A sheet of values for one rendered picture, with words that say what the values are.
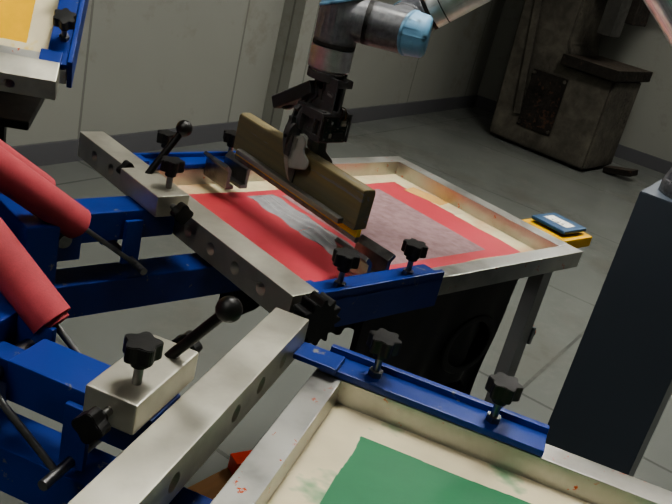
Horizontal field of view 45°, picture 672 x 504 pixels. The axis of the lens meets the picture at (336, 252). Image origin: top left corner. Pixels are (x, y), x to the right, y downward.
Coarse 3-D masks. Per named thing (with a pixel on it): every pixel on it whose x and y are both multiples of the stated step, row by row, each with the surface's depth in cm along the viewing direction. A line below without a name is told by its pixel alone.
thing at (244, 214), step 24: (240, 192) 171; (264, 192) 174; (384, 192) 193; (408, 192) 197; (240, 216) 158; (264, 216) 161; (312, 216) 167; (384, 216) 177; (408, 216) 181; (432, 216) 185
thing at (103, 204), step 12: (84, 204) 125; (96, 204) 126; (108, 204) 127; (120, 204) 128; (132, 204) 129; (96, 216) 123; (108, 216) 125; (120, 216) 126; (132, 216) 127; (144, 216) 129; (168, 216) 132; (96, 228) 124; (108, 228) 126; (120, 228) 127; (144, 228) 130; (156, 228) 131; (168, 228) 133; (84, 240) 124; (96, 240) 125; (108, 240) 127
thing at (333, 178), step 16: (240, 128) 160; (256, 128) 156; (272, 128) 155; (240, 144) 161; (256, 144) 157; (272, 144) 153; (272, 160) 153; (320, 160) 145; (304, 176) 147; (320, 176) 144; (336, 176) 140; (352, 176) 141; (320, 192) 144; (336, 192) 141; (352, 192) 138; (368, 192) 136; (336, 208) 141; (352, 208) 138; (368, 208) 138; (352, 224) 139
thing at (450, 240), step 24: (456, 216) 189; (264, 240) 150; (288, 240) 153; (384, 240) 164; (432, 240) 171; (456, 240) 174; (480, 240) 178; (288, 264) 143; (312, 264) 145; (432, 264) 158
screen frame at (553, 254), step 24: (192, 168) 167; (360, 168) 200; (384, 168) 206; (408, 168) 206; (432, 192) 201; (456, 192) 195; (480, 216) 190; (504, 216) 186; (528, 240) 181; (552, 240) 178; (456, 264) 152; (480, 264) 154; (504, 264) 157; (528, 264) 162; (552, 264) 169; (576, 264) 176; (456, 288) 149
